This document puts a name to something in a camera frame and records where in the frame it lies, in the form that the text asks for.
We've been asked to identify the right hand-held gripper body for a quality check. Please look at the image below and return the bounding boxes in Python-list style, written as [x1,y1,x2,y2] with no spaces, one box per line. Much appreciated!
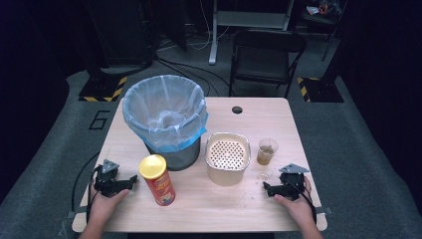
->
[278,162,311,201]

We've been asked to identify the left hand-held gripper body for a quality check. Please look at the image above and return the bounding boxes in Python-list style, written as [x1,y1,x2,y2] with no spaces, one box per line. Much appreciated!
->
[94,158,127,198]

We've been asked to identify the red chips can yellow lid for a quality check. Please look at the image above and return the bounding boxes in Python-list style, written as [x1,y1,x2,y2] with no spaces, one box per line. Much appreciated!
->
[138,153,176,207]

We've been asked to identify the clear plastic cup brown liquid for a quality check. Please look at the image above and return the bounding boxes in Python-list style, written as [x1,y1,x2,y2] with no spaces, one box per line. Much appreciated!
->
[256,137,280,166]

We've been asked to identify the metal container with perforated strainer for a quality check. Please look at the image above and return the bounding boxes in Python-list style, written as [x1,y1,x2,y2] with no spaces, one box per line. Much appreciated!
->
[204,131,252,187]

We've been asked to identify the black mesh trash bin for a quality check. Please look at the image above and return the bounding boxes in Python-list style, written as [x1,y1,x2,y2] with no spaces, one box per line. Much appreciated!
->
[144,136,202,172]

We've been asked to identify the blue plastic bin liner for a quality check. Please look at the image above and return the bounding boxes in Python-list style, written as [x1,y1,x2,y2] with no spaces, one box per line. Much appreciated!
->
[121,74,210,154]

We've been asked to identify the person's left hand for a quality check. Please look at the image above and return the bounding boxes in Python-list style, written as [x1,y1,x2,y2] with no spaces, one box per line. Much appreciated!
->
[89,188,130,227]

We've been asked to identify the person's right hand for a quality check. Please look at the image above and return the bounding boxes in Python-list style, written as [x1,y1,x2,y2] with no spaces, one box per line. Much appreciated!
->
[273,175,317,227]

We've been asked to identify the black base with hazard stripes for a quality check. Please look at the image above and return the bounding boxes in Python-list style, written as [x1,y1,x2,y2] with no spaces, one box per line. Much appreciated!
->
[78,75,129,104]
[296,76,345,104]

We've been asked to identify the black folding chair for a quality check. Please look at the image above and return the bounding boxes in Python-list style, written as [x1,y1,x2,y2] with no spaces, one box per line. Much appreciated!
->
[228,28,309,100]

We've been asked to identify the black equipment cabinet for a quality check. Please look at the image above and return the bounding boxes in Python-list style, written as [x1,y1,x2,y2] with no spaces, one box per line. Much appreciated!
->
[82,0,157,76]

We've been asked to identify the dark cart with clutter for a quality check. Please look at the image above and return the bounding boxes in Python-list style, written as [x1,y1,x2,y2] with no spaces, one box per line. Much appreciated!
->
[296,0,350,63]

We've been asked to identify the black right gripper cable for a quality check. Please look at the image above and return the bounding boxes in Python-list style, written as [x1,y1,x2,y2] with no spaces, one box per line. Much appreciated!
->
[284,178,318,227]

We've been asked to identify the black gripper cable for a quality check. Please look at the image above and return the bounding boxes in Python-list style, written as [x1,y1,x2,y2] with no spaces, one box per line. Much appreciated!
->
[71,151,102,224]
[284,178,318,227]

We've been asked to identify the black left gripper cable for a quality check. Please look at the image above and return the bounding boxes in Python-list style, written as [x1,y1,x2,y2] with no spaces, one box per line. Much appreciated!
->
[71,151,102,224]

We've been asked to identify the grey metal table bracket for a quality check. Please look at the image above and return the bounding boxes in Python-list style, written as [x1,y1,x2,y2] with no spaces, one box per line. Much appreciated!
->
[65,206,89,220]
[314,205,333,216]

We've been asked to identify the black floor cable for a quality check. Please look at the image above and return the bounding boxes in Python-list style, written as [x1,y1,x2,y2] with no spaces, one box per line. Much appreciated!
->
[154,57,231,98]

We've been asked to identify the white floor cable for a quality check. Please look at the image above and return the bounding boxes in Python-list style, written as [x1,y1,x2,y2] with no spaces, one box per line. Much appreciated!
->
[158,0,231,52]

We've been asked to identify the white metal desk frame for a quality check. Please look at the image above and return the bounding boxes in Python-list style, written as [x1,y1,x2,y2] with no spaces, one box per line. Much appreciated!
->
[208,0,296,66]

